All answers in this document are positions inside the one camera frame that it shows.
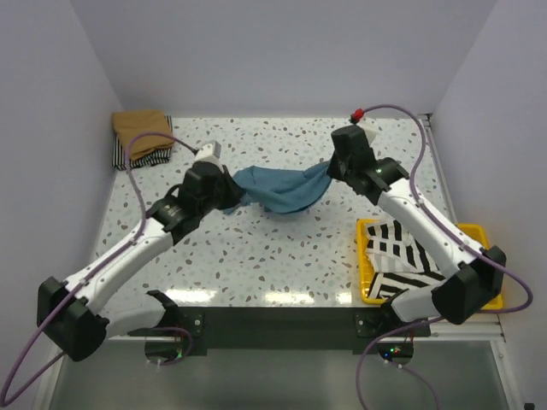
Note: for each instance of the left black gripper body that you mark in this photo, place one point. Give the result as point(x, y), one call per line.
point(225, 196)

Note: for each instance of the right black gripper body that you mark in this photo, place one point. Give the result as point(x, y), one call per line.
point(338, 169)

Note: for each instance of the blue tank top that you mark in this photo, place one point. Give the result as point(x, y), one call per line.
point(282, 191)

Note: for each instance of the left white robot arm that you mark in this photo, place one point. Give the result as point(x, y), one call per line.
point(68, 310)

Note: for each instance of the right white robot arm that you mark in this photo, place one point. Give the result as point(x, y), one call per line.
point(473, 274)

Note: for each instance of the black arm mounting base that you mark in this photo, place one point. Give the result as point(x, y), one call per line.
point(188, 330)

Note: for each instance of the folded thin-striped tank top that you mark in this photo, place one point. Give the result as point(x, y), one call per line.
point(156, 158)

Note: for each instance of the folded tan tank top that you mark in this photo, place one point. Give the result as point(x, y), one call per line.
point(141, 131)

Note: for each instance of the black white striped tank top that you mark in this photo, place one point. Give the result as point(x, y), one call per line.
point(393, 261)

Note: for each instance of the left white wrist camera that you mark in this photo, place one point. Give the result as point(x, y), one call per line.
point(211, 153)

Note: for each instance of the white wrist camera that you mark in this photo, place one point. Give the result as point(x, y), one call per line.
point(371, 130)
point(211, 153)

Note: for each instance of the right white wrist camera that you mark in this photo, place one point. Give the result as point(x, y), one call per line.
point(371, 130)

